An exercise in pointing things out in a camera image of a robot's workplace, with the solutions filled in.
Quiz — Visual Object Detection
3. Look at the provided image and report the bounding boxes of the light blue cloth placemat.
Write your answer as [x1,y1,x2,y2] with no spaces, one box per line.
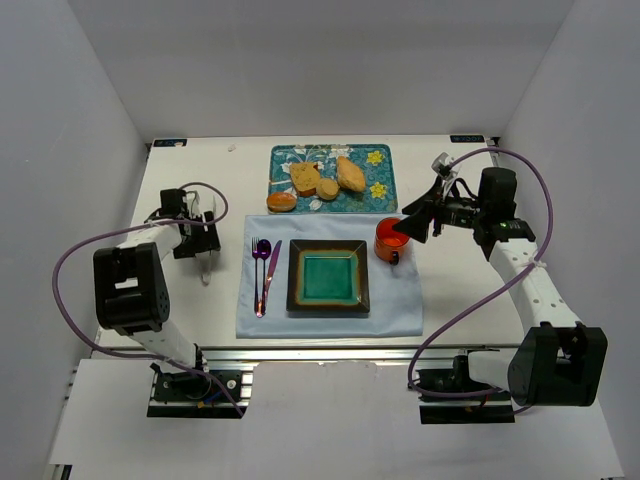
[236,214,423,339]

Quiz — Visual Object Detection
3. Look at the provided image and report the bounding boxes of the iridescent purple spoon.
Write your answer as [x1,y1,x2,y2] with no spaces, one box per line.
[258,238,272,318]

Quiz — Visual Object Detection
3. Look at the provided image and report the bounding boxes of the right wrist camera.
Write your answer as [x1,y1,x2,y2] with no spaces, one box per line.
[431,152,457,182]

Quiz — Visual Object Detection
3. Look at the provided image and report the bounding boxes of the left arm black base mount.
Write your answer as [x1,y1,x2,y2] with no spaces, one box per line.
[146,363,253,419]

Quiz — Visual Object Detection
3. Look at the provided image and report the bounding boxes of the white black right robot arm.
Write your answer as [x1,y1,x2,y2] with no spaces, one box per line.
[394,167,608,407]

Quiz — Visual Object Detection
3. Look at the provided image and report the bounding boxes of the iridescent purple fork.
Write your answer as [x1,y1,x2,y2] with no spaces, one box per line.
[251,237,260,317]

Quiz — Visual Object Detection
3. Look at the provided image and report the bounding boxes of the blue label left corner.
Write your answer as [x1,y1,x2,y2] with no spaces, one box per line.
[152,138,187,148]

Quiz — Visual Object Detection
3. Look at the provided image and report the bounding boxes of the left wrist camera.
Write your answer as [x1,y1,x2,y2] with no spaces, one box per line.
[183,190,200,220]

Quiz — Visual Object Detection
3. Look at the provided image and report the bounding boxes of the round sesame burger bun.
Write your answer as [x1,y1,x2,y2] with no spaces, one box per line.
[266,192,297,213]

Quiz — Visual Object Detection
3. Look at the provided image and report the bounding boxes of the blue label corner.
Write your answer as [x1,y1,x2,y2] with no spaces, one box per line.
[152,138,187,148]
[449,134,485,144]

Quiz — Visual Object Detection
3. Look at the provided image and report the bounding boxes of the orange mug black handle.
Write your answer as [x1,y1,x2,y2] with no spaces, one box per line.
[374,217,411,266]

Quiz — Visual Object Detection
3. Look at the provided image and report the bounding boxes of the aluminium frame rail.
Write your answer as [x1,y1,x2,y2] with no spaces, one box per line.
[105,344,515,369]

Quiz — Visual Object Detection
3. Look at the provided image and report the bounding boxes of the large crusty bread roll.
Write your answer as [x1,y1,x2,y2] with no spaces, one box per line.
[336,156,366,193]

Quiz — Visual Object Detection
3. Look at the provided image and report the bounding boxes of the blue label right corner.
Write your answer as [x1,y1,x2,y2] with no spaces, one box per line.
[449,134,485,144]

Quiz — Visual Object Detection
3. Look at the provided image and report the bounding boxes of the square green glazed plate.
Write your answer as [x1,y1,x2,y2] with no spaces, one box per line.
[286,239,370,317]

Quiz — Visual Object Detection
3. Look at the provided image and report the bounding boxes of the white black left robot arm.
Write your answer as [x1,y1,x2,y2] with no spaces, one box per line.
[93,188,220,371]

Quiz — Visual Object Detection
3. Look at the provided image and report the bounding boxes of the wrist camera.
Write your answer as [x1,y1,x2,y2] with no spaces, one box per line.
[431,152,457,182]
[183,190,200,220]

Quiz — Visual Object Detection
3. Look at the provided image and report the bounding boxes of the teal floral serving tray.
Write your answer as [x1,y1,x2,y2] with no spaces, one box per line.
[268,144,398,214]

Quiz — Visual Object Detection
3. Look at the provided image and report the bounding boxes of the small round bread roll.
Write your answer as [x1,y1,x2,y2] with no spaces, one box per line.
[316,178,340,201]

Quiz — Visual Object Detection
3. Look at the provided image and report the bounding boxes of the stainless steel serving tongs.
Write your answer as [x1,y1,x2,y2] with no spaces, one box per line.
[190,191,220,286]

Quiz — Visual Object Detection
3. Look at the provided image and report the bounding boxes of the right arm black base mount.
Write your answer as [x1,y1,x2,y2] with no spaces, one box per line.
[416,368,515,425]

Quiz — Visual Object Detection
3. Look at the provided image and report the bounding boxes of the iridescent purple knife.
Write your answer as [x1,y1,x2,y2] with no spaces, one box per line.
[261,240,283,315]

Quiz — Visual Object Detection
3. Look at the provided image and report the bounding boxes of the sliced brown bread loaf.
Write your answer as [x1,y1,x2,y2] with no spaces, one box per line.
[289,162,321,197]

